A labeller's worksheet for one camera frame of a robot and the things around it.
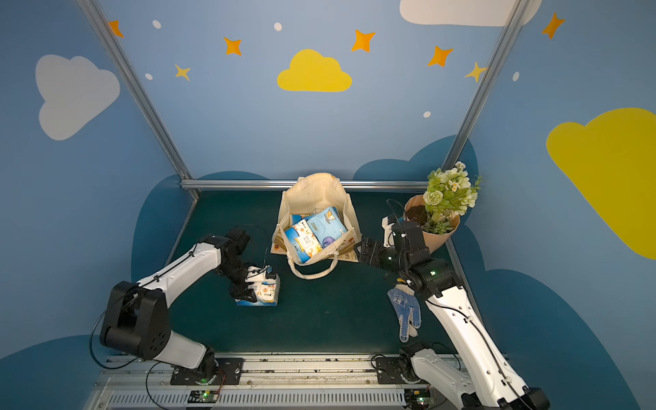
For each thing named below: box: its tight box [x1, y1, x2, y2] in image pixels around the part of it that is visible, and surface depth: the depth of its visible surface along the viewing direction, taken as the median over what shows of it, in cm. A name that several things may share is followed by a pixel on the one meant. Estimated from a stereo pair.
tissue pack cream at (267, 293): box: [234, 273, 281, 307], surface depth 80 cm
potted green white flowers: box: [403, 161, 484, 255], surface depth 86 cm
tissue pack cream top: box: [284, 218, 323, 264], surface depth 86 cm
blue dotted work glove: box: [386, 283, 422, 343], surface depth 88 cm
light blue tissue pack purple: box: [306, 206, 348, 249], surface depth 86 cm
